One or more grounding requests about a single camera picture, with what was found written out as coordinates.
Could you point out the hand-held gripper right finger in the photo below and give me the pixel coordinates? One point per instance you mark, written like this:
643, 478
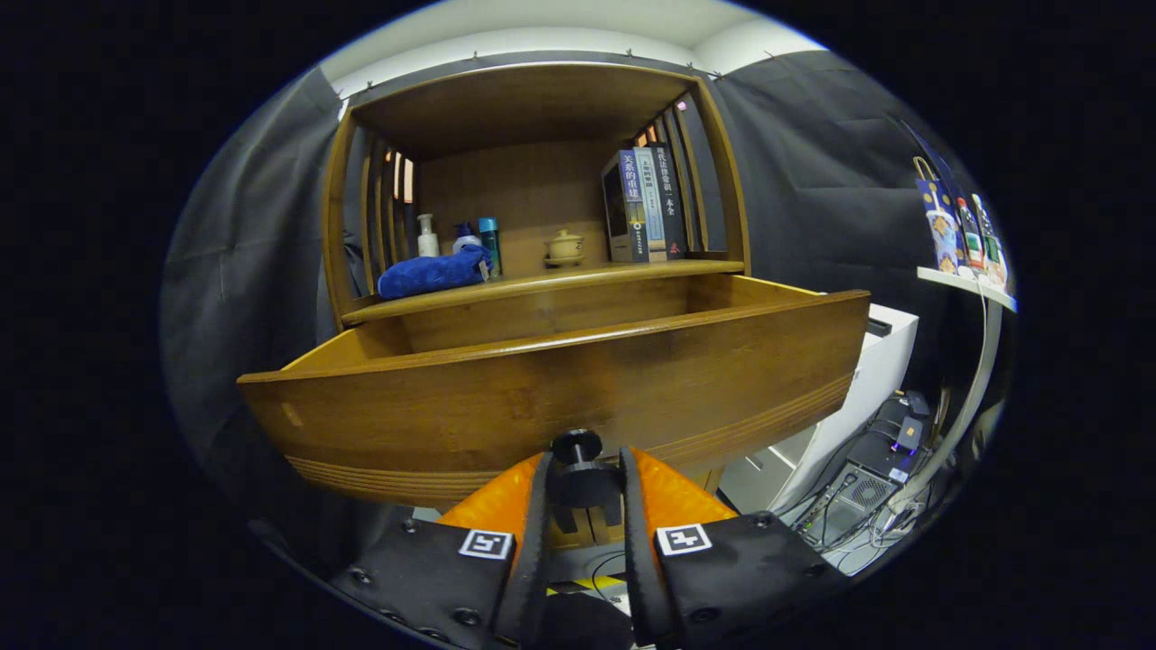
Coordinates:
637, 560

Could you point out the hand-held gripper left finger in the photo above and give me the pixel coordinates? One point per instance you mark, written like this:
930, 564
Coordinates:
533, 560

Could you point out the wooden drawer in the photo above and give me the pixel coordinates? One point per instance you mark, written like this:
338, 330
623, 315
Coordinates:
542, 397

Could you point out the wooden countertop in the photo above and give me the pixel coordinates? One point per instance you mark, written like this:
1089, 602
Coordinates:
587, 275

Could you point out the wooden cabinet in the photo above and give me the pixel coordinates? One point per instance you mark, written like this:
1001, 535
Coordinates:
542, 181

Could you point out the yellow black floor tape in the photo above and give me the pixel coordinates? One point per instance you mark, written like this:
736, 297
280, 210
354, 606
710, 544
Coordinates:
587, 584

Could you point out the black computer tower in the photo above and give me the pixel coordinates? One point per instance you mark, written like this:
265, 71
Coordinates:
858, 492

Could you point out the white box unit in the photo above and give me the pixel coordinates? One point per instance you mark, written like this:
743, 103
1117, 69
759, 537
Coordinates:
867, 379

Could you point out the blue towel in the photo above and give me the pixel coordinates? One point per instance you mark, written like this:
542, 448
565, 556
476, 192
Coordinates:
429, 275

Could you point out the beige lidded teacup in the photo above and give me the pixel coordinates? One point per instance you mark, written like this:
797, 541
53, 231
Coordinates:
564, 247

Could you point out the teal bottle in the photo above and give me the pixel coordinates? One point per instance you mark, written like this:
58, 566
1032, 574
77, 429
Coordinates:
489, 239

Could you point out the white blue lotion bottle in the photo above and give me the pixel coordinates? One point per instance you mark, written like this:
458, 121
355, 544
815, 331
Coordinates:
465, 239

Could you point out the white pump bottle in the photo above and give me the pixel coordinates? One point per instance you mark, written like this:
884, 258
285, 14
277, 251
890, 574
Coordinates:
428, 244

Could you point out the dark cover blue spine book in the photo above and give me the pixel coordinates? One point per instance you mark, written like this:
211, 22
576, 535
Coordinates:
623, 208

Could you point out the light spine book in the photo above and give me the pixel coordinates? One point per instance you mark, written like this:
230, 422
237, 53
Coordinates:
652, 199

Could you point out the black spine book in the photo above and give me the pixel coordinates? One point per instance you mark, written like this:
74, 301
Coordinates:
670, 199

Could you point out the white side table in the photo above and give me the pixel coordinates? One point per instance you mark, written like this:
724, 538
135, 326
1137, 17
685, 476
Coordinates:
966, 284

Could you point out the red label water bottle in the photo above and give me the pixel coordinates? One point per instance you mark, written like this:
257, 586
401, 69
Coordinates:
968, 239

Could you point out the blue patterned paper bag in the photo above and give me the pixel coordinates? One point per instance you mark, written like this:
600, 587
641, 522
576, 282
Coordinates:
930, 194

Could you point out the green label water bottle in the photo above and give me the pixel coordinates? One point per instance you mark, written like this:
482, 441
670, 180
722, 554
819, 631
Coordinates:
991, 248

